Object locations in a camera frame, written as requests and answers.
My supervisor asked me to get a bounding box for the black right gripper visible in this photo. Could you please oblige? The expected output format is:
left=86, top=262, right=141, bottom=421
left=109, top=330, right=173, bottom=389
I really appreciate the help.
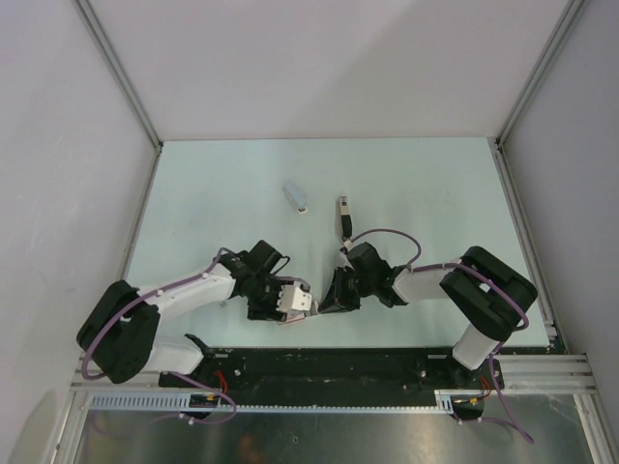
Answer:
left=317, top=267, right=375, bottom=314

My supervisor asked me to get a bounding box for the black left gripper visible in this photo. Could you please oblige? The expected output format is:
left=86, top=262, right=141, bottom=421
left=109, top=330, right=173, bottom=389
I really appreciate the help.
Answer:
left=248, top=275, right=294, bottom=322

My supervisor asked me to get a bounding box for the red white staple box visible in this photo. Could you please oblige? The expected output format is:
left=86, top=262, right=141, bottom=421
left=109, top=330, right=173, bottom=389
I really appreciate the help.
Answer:
left=278, top=310, right=319, bottom=326

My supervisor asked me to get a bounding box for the light blue staple box sleeve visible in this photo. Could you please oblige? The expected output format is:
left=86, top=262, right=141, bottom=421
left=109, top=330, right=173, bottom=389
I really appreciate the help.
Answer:
left=282, top=182, right=308, bottom=216

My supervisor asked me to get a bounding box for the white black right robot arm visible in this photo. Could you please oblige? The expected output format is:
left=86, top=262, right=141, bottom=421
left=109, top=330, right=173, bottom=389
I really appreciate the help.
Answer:
left=316, top=243, right=538, bottom=388

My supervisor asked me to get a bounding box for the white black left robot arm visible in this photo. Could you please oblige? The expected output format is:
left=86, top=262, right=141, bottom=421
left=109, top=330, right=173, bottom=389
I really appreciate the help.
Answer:
left=76, top=241, right=318, bottom=387

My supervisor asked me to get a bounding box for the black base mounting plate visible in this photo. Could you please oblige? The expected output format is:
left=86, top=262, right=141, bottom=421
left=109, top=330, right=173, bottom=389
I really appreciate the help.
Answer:
left=159, top=348, right=504, bottom=406

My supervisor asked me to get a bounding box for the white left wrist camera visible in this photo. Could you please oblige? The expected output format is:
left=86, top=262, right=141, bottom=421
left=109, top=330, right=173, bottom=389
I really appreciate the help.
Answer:
left=276, top=284, right=313, bottom=313

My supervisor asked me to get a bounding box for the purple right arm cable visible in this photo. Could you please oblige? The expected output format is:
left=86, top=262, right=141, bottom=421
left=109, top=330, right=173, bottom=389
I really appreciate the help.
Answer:
left=340, top=228, right=536, bottom=445

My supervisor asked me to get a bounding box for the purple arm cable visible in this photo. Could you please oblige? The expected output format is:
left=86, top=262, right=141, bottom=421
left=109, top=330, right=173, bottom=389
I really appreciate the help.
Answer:
left=80, top=246, right=239, bottom=439
left=340, top=228, right=536, bottom=445

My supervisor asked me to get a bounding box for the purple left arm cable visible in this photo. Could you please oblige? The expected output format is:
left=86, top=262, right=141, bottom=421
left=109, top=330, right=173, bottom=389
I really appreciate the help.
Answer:
left=80, top=246, right=239, bottom=439

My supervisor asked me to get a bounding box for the grey slotted cable duct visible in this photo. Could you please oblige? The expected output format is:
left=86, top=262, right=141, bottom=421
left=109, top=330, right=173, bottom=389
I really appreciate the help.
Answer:
left=88, top=391, right=454, bottom=415

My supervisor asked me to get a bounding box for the aluminium frame rail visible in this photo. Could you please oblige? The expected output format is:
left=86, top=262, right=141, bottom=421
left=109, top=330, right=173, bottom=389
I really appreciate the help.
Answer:
left=70, top=354, right=598, bottom=394

